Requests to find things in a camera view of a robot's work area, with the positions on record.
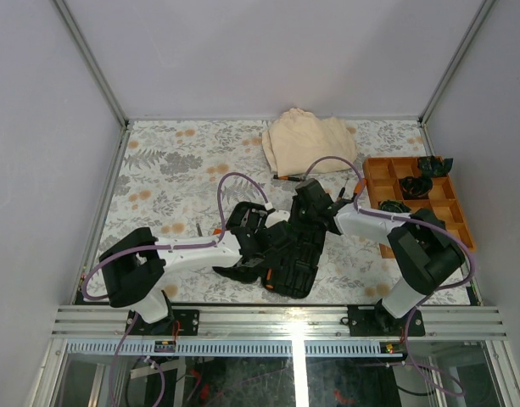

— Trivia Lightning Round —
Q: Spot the steel claw hammer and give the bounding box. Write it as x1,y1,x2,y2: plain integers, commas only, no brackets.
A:
240,209,265,230

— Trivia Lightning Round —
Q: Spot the dark green tool case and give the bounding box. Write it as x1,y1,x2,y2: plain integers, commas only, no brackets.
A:
213,202,327,299

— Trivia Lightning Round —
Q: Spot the large black orange screwdriver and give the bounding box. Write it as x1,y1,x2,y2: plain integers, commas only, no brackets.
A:
265,269,273,290

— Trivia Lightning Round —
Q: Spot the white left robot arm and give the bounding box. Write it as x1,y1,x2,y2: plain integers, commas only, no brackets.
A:
99,227,266,335

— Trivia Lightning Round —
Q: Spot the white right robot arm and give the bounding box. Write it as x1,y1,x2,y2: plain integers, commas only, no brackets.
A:
292,179,466,335

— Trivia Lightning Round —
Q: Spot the small precision screwdriver by bag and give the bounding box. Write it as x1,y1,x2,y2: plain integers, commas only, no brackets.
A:
273,175,303,182

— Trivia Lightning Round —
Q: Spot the cream cloth bag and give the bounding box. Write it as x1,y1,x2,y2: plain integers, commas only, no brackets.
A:
261,108,358,176

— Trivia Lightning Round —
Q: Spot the orange compartment tray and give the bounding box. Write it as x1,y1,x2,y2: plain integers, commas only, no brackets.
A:
363,157,476,251

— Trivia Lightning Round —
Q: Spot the floral table mat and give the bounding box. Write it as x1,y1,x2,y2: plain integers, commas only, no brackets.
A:
94,120,428,304

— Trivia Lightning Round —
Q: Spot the dark tape roll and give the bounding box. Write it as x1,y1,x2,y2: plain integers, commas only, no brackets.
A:
417,156,454,178
400,176,433,199
378,200,411,214

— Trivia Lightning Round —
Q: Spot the dark tape roll top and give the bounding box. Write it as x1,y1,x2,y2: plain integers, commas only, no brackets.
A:
417,156,454,178

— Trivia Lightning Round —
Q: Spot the orange handled long screwdriver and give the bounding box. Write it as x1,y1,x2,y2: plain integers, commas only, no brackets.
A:
352,179,366,199

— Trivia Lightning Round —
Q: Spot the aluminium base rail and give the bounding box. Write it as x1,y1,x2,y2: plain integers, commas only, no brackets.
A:
52,305,507,357

